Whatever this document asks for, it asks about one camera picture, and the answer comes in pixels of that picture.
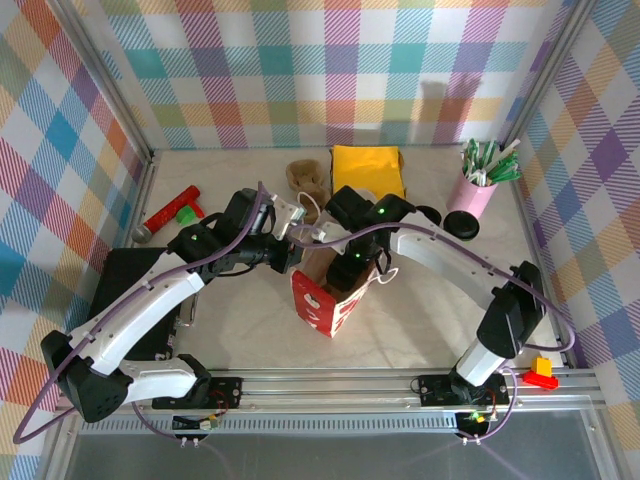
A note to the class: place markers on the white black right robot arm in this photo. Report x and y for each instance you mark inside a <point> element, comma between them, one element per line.
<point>440,260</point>

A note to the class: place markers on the red toy microphone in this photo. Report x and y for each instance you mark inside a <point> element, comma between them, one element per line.
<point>167,212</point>

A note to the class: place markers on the yellow toy brick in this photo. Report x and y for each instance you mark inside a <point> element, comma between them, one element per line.
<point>541,365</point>

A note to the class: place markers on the red toy brick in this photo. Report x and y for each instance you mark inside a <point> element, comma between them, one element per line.
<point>542,381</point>

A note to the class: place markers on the black hard case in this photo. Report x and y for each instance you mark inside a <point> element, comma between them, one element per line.
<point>125,267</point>

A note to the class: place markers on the pink straw holder cup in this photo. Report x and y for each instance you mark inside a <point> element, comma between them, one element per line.
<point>470,197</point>

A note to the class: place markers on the yellow folded cloth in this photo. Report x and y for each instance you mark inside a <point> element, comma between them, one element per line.
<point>367,167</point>

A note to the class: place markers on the green striped wrapped straw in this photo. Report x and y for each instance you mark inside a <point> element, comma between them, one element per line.
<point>487,155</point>
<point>470,157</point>

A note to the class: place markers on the pulp cup carrier stack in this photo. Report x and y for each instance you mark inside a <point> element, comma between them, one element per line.
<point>302,172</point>

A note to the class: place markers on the aluminium table side rail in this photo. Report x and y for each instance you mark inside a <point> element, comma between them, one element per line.
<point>145,190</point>

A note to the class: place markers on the small circuit board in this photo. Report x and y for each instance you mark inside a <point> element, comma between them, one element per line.
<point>200,424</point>

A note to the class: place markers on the white wrapped straw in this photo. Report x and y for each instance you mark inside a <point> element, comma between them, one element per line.
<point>512,146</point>

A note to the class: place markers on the red paper gift bag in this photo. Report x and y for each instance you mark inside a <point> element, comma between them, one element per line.
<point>312,310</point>

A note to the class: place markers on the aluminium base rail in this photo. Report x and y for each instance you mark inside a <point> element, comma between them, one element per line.
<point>325,387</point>

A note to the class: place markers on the green toy block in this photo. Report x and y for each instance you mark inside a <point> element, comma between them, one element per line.
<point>186,216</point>

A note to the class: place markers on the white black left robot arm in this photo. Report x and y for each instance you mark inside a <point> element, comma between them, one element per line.
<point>145,310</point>

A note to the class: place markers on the black plastic cup lid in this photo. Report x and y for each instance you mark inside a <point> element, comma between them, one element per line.
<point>461,225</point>

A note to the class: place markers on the aluminium frame post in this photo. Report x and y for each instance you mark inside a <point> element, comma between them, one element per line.
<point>111,82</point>
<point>547,75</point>

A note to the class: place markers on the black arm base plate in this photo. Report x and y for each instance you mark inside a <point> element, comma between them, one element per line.
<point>227,390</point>
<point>432,390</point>

